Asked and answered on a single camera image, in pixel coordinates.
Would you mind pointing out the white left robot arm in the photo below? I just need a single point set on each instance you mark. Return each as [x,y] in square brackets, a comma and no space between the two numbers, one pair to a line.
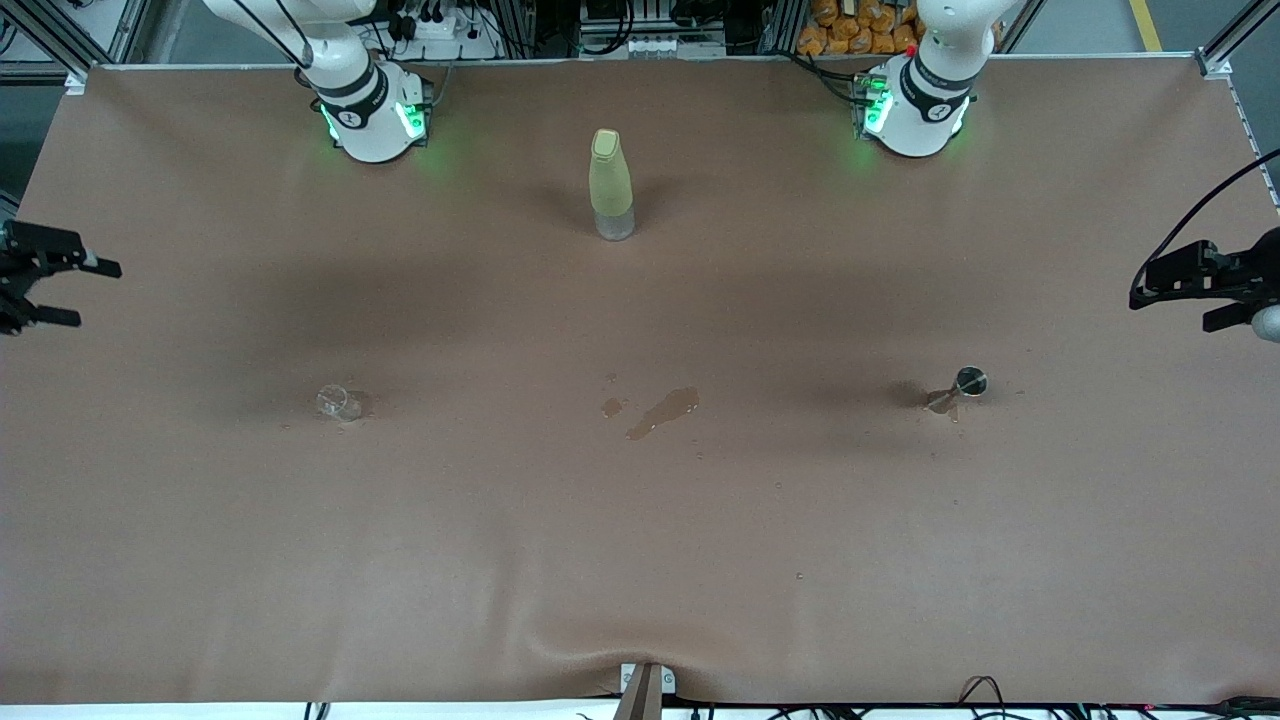
[925,110]

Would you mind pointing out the green bottle with clear base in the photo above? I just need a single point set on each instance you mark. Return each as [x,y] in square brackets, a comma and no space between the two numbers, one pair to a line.
[610,180]

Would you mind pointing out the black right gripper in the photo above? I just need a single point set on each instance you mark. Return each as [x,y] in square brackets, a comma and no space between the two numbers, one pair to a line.
[12,268]

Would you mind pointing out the small liquid spill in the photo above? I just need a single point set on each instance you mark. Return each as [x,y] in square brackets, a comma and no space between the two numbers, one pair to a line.
[611,407]

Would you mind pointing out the brown table mat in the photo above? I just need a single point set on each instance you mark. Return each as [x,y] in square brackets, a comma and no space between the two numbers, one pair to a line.
[640,560]

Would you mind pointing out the large liquid spill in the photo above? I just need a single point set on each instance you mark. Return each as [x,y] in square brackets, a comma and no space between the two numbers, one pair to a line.
[665,408]

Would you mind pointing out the aluminium frame corner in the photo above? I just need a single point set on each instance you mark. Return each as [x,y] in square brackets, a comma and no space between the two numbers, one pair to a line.
[125,30]
[1215,65]

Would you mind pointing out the steel jigger measuring cup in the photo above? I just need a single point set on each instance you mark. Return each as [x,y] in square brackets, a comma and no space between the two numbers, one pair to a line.
[970,380]

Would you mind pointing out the white power strip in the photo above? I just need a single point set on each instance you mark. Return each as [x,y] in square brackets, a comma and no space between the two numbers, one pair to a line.
[440,25]

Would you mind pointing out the pile of orange packets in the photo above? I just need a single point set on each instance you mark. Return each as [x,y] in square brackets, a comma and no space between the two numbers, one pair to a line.
[860,30]

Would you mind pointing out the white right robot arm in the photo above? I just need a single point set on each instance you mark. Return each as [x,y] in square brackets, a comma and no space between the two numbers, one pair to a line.
[370,110]

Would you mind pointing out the clear glass beaker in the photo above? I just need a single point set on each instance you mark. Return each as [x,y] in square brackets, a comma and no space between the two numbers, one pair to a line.
[340,402]

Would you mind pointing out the metal table edge bracket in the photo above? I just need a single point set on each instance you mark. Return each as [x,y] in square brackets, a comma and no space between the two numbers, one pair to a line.
[645,690]

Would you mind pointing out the white terminal block row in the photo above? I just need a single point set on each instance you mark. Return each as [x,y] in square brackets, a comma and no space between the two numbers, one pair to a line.
[650,45]

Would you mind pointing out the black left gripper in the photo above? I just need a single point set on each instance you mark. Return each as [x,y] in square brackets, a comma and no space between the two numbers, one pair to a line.
[1246,272]

